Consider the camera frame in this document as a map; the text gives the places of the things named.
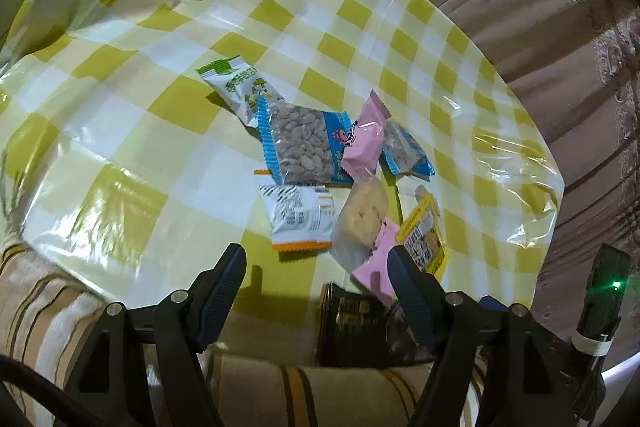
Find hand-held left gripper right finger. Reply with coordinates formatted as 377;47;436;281
387;244;576;427

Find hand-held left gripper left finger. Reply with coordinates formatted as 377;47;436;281
65;243;248;427

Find plain pink snack packet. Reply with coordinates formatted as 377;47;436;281
351;217;401;308

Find dark snack packet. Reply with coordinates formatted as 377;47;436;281
385;302;438;364

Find yellow snack packet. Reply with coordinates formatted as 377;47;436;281
396;186;451;280

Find black biscuit packet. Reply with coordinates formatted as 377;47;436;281
316;282;401;368

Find clear biscuit packet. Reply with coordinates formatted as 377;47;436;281
330;177;391;269

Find white orange snack packet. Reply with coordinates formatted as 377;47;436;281
254;168;353;254

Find small blue snack packet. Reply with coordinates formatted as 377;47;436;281
379;119;436;178

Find pink cartoon snack packet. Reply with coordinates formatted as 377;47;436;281
341;90;392;182

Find large blue peanut packet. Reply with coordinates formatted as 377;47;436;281
255;99;355;186

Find green white snack packet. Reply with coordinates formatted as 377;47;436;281
196;56;286;128

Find striped beige brown towel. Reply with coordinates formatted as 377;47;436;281
0;242;501;427

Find yellow white checked tablecloth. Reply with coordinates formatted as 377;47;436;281
0;0;566;313

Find black cable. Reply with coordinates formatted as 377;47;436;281
0;354;88;427

